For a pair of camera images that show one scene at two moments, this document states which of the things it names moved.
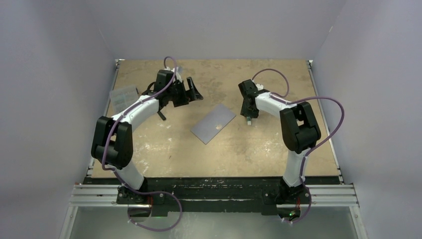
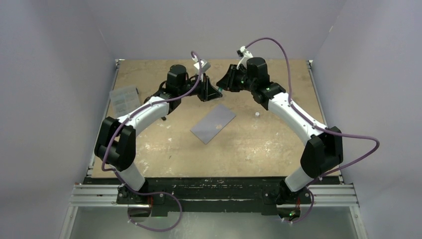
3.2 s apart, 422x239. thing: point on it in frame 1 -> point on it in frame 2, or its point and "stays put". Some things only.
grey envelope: x=212 y=123 stays put
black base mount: x=214 y=195 stays put
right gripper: x=246 y=112 -> x=229 y=81
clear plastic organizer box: x=121 y=98 stays put
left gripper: x=187 y=96 -> x=207 y=91
